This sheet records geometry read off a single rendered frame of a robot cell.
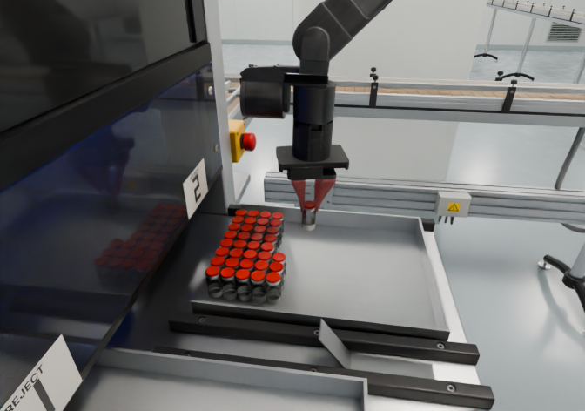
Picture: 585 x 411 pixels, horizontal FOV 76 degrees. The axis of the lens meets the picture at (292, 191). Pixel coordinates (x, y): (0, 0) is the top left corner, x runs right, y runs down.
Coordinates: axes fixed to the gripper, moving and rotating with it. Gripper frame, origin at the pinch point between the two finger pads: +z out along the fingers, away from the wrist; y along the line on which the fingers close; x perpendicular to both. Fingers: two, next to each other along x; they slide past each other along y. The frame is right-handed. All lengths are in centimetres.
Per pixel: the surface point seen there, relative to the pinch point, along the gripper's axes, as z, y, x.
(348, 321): 6.7, -2.8, 17.8
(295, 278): 9.8, 2.7, 5.9
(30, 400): -5.0, 25.7, 32.4
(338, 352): 7.2, -0.5, 21.8
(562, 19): 6, -335, -364
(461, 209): 48, -73, -67
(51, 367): -5.3, 25.1, 30.0
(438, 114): 11, -58, -74
